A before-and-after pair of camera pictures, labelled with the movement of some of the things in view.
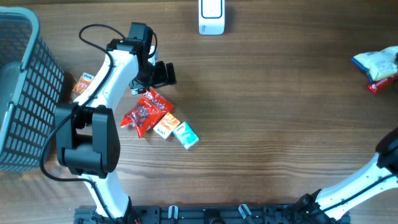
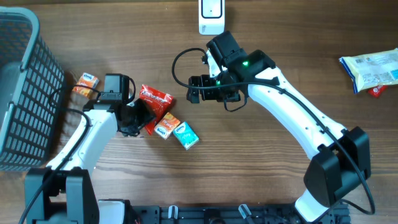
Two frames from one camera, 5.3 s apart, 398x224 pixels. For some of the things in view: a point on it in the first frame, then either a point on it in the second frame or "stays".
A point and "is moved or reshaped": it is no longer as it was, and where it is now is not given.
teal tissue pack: (186, 135) stays
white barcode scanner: (211, 17) stays
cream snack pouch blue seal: (379, 65) is moved or reshaped
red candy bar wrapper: (375, 86) -> (377, 91)
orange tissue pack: (83, 83) stays
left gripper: (137, 85) -> (147, 116)
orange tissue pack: (166, 125) stays
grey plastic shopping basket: (31, 83) stays
